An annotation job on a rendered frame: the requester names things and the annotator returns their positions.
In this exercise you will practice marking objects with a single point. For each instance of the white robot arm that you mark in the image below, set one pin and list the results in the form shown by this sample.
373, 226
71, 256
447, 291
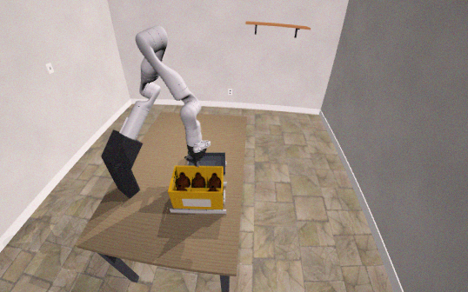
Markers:
149, 42

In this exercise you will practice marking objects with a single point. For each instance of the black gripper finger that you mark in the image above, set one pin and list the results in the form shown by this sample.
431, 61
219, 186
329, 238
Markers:
193, 160
200, 156

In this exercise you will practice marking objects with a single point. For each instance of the yellow bottle crate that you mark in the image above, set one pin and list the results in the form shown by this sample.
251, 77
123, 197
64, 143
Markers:
198, 198

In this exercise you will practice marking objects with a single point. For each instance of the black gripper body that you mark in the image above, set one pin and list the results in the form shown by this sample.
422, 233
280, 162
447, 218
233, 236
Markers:
190, 151

